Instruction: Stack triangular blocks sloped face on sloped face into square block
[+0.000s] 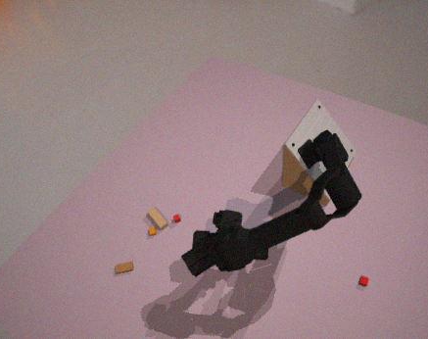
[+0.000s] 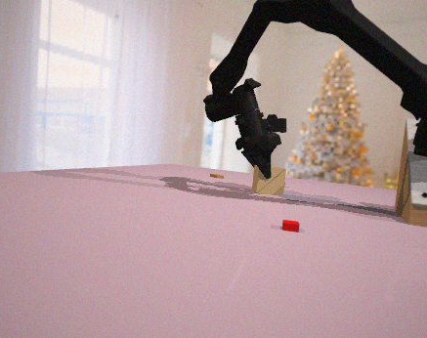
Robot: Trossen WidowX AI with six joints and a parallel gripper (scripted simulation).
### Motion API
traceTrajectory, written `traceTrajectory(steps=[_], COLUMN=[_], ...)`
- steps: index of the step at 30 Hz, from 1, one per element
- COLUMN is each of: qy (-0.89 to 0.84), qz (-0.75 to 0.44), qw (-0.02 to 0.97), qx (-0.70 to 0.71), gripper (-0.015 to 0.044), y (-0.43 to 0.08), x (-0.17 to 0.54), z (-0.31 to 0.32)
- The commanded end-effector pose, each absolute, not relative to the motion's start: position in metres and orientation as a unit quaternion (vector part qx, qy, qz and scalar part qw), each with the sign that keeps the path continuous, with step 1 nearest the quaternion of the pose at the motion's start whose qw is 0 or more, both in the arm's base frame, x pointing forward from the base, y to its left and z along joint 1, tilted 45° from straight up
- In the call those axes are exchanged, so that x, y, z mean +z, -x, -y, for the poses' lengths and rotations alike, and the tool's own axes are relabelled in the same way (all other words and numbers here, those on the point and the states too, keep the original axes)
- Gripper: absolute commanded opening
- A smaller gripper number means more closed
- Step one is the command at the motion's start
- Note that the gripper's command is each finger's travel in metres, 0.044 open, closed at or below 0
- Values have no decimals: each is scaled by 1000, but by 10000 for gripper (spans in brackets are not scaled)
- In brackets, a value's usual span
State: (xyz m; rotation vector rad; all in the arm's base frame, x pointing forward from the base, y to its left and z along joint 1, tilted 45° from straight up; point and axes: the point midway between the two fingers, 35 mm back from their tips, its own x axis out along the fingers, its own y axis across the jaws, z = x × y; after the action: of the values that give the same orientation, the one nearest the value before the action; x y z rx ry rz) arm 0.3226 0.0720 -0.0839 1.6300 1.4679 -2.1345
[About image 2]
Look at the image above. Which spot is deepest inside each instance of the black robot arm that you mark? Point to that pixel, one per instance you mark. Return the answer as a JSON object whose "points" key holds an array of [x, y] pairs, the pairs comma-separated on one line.
{"points": [[337, 17]]}

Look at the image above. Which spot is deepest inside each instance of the small red block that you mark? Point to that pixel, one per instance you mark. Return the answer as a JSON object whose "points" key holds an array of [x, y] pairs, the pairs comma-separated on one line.
{"points": [[290, 226]]}

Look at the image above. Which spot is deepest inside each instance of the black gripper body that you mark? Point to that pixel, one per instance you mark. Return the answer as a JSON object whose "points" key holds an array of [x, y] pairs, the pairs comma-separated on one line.
{"points": [[252, 137]]}

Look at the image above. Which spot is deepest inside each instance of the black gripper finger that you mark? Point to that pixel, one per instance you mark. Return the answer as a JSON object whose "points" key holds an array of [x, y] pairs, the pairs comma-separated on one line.
{"points": [[262, 159], [247, 156]]}

